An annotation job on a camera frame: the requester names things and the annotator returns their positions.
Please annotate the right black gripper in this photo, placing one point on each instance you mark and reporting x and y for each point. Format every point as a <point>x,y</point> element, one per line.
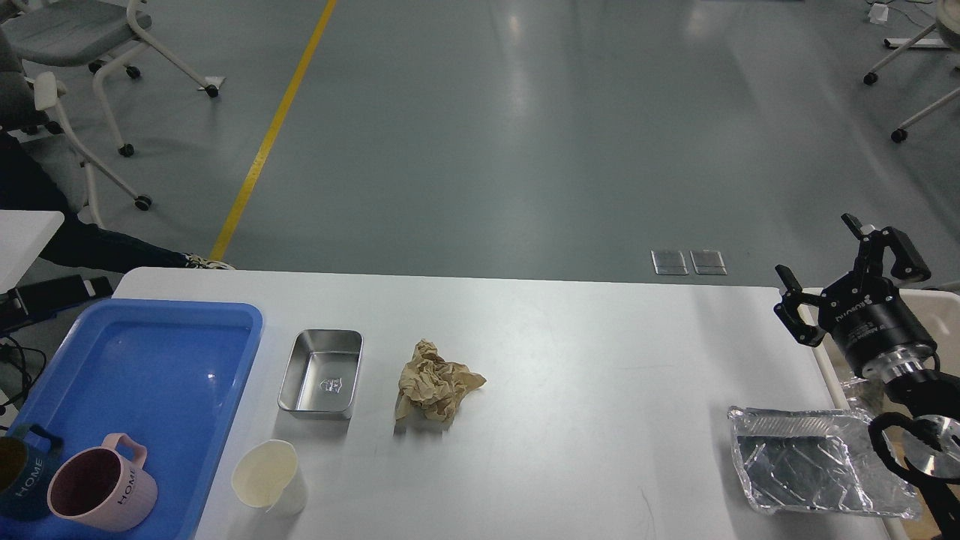
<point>877,330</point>

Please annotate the rectangular stainless steel tin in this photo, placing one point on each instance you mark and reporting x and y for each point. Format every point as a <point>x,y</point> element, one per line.
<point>322,374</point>

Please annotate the pink ceramic mug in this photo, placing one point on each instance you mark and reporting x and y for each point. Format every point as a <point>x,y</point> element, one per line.
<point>105,487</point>

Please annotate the dark blue mug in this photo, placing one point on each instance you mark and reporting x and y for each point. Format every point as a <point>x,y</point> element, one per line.
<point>26,472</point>

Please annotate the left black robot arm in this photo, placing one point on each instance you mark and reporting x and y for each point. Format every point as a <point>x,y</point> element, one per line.
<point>24,306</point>

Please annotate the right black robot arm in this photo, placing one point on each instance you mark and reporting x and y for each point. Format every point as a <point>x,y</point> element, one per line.
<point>921,449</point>

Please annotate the beige plastic bin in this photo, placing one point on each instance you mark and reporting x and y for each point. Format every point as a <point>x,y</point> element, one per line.
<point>938,312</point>

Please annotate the crumpled foil in bin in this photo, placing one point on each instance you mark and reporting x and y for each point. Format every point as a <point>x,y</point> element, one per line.
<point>864,393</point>

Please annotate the right metal floor plate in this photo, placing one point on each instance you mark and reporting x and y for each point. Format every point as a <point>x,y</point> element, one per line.
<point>708,262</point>

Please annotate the metal floor plate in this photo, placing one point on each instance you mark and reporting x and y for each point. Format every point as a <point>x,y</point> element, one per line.
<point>669,263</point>
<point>708,262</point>

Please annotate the aluminium foil tray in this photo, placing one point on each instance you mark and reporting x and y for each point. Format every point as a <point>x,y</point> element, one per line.
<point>815,461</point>

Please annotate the left metal floor plate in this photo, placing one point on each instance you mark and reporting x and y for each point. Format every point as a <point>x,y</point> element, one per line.
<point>669,263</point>

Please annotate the crumpled brown paper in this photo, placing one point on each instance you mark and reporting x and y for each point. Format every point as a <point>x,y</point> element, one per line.
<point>433,386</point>

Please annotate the cream paper cup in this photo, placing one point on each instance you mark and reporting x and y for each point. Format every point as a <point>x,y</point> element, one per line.
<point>269,478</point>

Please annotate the blue plastic tray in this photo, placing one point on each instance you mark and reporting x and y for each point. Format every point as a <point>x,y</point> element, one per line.
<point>168,373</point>

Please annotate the grey office chair near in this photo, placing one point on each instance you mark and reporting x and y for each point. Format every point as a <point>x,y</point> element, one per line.
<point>29,102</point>

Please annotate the grey office chair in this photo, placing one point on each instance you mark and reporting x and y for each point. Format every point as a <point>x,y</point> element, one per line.
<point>101,35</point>
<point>29,102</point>

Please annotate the grey office chair far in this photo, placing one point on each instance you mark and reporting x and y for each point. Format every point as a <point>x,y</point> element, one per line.
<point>101,35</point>

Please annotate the white side table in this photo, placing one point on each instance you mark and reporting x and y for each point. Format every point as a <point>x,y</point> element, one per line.
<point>24,234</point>

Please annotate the seated person dark clothes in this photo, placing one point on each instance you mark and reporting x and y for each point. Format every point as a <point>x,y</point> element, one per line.
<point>26,186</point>

